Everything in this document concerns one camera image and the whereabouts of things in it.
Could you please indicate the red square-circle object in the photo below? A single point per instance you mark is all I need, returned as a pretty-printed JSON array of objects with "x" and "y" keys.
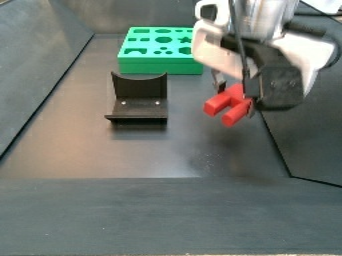
[{"x": 230, "y": 99}]

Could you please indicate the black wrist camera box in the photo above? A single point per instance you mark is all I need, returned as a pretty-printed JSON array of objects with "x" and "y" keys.
[{"x": 271, "y": 78}]

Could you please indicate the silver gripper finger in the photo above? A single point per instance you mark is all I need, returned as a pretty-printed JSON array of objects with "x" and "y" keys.
[{"x": 251, "y": 109}]

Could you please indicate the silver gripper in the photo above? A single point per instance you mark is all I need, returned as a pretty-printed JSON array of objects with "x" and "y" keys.
[{"x": 261, "y": 21}]

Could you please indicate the green foam shape tray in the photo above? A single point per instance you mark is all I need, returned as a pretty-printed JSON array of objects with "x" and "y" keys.
[{"x": 155, "y": 50}]

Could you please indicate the black curved fixture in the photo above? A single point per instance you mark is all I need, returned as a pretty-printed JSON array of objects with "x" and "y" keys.
[{"x": 140, "y": 98}]

